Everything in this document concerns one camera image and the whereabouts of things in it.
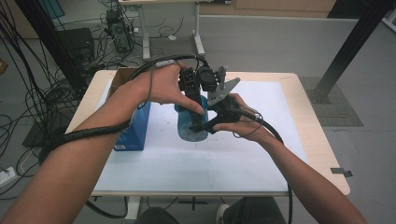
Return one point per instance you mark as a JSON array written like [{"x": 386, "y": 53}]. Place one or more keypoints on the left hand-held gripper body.
[{"x": 202, "y": 79}]

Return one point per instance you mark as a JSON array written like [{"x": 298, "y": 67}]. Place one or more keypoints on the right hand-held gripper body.
[{"x": 229, "y": 110}]

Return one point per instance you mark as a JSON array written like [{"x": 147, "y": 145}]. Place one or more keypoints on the blue bottle with white cap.
[{"x": 186, "y": 130}]

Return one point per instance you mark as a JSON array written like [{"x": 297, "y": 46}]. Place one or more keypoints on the blue cardboard box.
[{"x": 134, "y": 133}]

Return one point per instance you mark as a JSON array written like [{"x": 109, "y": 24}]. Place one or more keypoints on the person's right hand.
[{"x": 249, "y": 127}]

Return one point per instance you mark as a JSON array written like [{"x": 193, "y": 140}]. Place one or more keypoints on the person's left hand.
[{"x": 165, "y": 87}]

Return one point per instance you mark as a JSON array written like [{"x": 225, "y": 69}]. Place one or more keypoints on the white table mat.
[{"x": 202, "y": 168}]

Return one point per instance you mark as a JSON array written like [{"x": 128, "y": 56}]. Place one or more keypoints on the white shoe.
[{"x": 221, "y": 214}]

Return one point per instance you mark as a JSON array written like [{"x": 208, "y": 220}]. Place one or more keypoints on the black computer tower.
[{"x": 120, "y": 31}]

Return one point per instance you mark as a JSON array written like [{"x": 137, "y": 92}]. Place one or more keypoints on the person's right leg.
[{"x": 252, "y": 211}]

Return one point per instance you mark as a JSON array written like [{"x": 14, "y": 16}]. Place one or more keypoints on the person's leg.
[
  {"x": 155, "y": 217},
  {"x": 252, "y": 211}
]

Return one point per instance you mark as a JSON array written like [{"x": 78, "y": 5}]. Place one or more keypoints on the person's left leg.
[{"x": 155, "y": 217}]

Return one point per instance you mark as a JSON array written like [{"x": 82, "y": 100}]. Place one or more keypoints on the dark floor mat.
[{"x": 342, "y": 112}]

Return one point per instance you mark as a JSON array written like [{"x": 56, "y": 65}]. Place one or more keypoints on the grey tape strip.
[{"x": 341, "y": 172}]

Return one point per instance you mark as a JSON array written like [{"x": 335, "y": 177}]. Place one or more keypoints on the black equipment box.
[{"x": 76, "y": 42}]

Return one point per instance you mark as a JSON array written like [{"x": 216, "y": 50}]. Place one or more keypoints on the black floor plate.
[{"x": 37, "y": 133}]

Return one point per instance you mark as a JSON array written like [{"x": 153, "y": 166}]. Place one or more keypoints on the white power strip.
[{"x": 6, "y": 176}]

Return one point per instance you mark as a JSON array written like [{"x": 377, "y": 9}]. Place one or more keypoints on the white desk frame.
[{"x": 199, "y": 37}]

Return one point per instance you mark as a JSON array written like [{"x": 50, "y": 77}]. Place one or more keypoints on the black metal frame post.
[
  {"x": 49, "y": 40},
  {"x": 351, "y": 40}
]

